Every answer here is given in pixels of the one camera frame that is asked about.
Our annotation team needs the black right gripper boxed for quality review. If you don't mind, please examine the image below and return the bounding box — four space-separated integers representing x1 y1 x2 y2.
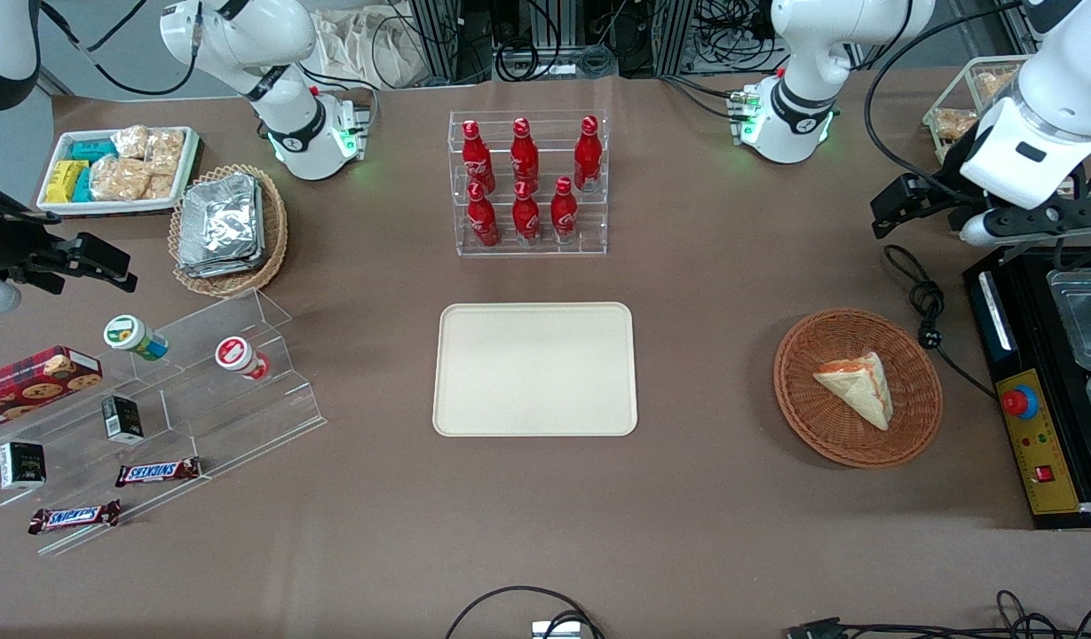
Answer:
0 209 138 296

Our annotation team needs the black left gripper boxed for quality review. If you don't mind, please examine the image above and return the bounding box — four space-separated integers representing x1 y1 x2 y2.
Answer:
871 124 990 239

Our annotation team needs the triangular sandwich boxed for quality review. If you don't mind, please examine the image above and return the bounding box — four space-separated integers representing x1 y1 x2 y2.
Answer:
812 351 894 432

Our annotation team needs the white rectangular snack tray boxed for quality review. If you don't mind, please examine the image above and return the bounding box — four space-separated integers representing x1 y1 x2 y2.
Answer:
36 126 200 217

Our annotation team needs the light oval wicker basket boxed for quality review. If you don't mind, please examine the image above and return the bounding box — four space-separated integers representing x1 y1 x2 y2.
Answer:
169 164 289 298

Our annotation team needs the brown round wicker basket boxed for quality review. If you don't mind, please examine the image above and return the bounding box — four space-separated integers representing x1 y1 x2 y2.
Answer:
773 308 944 469

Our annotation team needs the beige plastic tray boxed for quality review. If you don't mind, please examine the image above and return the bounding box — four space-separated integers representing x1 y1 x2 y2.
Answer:
432 303 639 438

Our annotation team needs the green lid white cup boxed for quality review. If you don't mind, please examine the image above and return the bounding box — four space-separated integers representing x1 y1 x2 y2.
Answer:
103 315 170 361

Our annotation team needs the yellow snack pack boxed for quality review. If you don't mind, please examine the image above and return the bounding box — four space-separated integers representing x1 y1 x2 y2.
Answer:
45 160 89 203

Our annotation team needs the clear cracker bag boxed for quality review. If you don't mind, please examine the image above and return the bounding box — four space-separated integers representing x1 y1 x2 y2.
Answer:
934 108 983 141
976 71 1024 104

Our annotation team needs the red tartan cookie box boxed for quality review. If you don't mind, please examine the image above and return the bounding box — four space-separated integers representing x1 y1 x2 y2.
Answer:
0 345 104 433

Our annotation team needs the silver foil pouch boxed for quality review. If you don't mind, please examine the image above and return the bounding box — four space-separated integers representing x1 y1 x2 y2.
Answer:
178 253 266 279
179 173 264 265

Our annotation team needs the small black carton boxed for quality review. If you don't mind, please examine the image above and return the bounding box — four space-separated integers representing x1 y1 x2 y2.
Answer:
101 395 145 445
0 441 47 492

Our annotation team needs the red lid white cup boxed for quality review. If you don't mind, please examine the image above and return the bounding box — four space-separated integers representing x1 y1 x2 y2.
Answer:
215 336 271 382

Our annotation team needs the large steel food pan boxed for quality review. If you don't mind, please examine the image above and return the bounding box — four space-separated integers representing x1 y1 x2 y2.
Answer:
1047 268 1091 372

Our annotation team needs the brown snickers bar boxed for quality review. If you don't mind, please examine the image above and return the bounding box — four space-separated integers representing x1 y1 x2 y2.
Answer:
115 457 202 488
28 500 122 535

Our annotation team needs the clear acrylic stepped shelf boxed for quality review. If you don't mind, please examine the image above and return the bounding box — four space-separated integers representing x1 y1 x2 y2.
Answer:
0 288 328 557

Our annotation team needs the black appliance with yellow panel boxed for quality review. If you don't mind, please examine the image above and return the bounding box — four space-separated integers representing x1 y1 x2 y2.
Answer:
962 244 1091 531

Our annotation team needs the red cola bottle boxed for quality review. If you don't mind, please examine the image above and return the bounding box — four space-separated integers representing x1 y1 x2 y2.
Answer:
550 177 579 243
512 180 542 245
510 117 540 189
462 120 496 192
467 182 500 248
573 115 603 192

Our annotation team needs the white cloth bag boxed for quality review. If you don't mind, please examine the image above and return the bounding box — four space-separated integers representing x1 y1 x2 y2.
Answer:
310 9 422 90

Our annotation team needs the clear acrylic bottle rack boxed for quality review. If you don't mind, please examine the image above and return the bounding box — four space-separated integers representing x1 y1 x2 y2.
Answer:
448 109 609 258

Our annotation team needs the black power cable with plug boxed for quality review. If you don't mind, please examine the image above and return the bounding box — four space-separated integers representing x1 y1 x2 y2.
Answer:
883 245 999 400

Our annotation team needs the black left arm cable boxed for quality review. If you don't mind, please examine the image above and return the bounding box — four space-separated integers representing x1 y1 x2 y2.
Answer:
865 0 1025 187

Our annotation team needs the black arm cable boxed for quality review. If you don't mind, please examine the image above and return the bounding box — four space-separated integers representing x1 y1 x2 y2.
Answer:
865 0 1025 187
39 0 200 97

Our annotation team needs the white wire rack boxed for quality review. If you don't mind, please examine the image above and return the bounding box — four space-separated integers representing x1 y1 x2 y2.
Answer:
922 55 1034 165

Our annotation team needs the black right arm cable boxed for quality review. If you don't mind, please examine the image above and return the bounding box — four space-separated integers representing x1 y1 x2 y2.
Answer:
39 0 200 97

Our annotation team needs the black tangled cable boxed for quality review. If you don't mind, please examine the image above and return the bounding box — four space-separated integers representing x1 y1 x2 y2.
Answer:
838 590 1091 639

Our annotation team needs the black looped cable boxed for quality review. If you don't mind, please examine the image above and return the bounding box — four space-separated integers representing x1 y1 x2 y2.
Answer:
445 586 604 639

